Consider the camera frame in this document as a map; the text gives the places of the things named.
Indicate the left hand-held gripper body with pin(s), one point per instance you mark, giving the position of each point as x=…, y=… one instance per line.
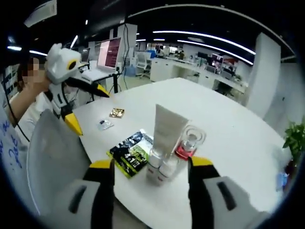
x=59, y=64

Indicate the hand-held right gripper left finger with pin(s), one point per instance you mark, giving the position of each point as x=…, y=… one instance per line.
x=100, y=202

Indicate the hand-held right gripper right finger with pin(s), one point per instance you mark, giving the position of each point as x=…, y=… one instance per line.
x=200, y=202

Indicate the gold foil skincare sachet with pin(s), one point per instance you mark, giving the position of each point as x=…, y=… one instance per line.
x=116, y=112

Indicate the clear skincare sachet blue label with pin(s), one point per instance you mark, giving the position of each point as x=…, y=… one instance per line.
x=105, y=125

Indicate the green black skincare foil pouch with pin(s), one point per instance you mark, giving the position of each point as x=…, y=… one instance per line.
x=129, y=155

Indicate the tall white bottle red collar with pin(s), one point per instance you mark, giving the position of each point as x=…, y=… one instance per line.
x=190, y=140

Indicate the white skincare tube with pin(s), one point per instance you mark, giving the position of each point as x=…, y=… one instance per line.
x=166, y=128

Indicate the person's left hand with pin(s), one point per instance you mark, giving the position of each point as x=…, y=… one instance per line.
x=39, y=90

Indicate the white side desk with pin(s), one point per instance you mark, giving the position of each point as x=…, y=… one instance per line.
x=95, y=75

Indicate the black tripod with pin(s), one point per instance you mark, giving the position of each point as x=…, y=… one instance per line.
x=115, y=82

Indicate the pink-screen monitor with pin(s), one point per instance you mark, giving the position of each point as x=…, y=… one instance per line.
x=109, y=53

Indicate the blue water jug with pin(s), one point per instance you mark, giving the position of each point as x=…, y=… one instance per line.
x=131, y=71

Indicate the grey chair back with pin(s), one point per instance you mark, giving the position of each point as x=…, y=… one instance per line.
x=52, y=155

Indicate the ceiling air conditioner panel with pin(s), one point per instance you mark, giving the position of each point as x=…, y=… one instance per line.
x=41, y=12

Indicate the white office chair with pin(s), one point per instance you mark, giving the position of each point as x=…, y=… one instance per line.
x=143, y=63

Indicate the white printed shirt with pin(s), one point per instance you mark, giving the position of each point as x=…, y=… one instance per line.
x=9, y=148

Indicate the blue cloth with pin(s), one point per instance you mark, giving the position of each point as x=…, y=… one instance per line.
x=281, y=181

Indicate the dark red bag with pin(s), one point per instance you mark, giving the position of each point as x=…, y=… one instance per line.
x=290, y=168

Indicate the long white desk row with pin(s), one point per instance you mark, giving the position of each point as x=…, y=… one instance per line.
x=186, y=71

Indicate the green potted plant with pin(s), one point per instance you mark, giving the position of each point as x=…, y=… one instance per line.
x=296, y=140

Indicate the ceiling light strip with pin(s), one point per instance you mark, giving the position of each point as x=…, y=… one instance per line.
x=190, y=32
x=214, y=48

